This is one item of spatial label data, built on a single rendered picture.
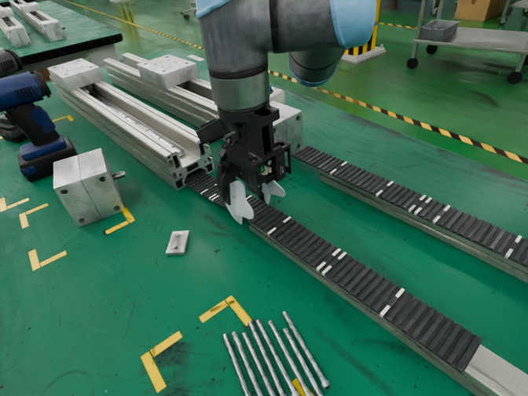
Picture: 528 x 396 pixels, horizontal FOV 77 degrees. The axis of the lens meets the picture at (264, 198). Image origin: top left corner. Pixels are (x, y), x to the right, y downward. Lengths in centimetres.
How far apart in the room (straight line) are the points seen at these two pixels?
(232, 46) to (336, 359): 38
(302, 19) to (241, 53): 7
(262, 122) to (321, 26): 12
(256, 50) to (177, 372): 39
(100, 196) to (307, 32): 47
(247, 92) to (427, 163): 46
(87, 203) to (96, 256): 11
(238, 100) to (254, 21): 9
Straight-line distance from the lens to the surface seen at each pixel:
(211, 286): 52
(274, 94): 92
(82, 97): 110
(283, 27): 39
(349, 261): 49
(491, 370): 46
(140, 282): 56
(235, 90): 41
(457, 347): 45
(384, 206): 62
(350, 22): 40
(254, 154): 45
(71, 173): 69
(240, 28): 39
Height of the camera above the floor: 119
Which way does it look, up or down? 39 degrees down
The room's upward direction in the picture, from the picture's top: 7 degrees counter-clockwise
